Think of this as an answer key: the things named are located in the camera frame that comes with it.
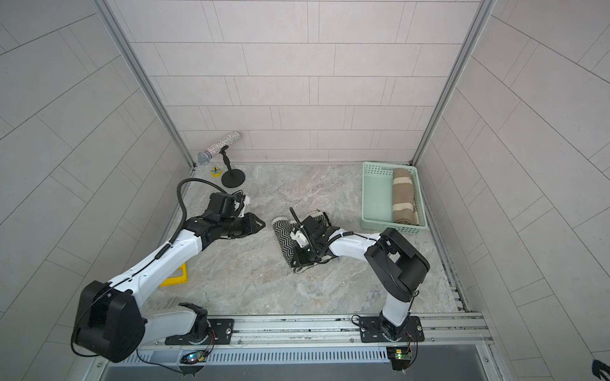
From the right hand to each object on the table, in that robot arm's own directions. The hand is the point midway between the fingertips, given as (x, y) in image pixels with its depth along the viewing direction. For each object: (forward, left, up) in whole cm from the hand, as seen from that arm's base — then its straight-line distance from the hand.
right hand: (293, 265), depth 84 cm
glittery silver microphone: (+34, +31, +24) cm, 52 cm away
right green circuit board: (-28, -31, -2) cm, 42 cm away
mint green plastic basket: (+28, -44, -2) cm, 52 cm away
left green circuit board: (-25, +27, +3) cm, 37 cm away
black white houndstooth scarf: (+6, +2, +5) cm, 8 cm away
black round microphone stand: (+42, +29, +3) cm, 51 cm away
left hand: (+11, +8, +12) cm, 18 cm away
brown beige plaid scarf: (+23, -46, +5) cm, 51 cm away
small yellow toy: (+46, +37, +3) cm, 60 cm away
